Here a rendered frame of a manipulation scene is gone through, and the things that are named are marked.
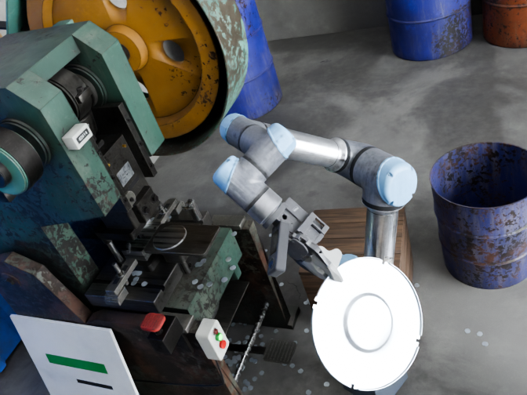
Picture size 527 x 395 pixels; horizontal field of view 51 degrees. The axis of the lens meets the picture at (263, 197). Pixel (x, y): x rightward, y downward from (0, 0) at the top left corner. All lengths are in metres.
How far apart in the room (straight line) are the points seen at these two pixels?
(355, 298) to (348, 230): 1.12
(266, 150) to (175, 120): 0.89
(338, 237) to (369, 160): 0.90
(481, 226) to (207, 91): 1.15
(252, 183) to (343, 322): 0.36
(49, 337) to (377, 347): 1.40
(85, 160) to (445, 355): 1.53
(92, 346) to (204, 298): 0.47
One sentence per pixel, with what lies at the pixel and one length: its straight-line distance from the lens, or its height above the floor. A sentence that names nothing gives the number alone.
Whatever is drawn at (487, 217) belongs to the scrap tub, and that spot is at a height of 0.43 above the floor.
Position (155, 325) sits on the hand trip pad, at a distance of 1.71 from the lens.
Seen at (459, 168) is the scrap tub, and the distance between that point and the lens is 2.54.
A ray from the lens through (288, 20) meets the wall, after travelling 5.11.
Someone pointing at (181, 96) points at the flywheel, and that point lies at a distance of 2.00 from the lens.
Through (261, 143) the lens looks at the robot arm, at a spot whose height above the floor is 1.32.
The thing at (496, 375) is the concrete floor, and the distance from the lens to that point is 2.29.
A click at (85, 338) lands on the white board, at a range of 2.16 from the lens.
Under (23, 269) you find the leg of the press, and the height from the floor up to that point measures 0.86.
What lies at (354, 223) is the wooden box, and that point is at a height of 0.35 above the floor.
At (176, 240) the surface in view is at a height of 0.79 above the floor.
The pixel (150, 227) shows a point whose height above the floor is 0.78.
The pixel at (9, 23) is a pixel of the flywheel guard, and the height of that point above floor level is 1.50.
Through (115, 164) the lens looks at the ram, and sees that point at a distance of 1.78.
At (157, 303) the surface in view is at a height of 0.69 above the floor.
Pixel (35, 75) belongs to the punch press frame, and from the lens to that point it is 1.60.
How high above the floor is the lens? 1.93
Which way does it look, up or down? 37 degrees down
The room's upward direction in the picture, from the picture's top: 20 degrees counter-clockwise
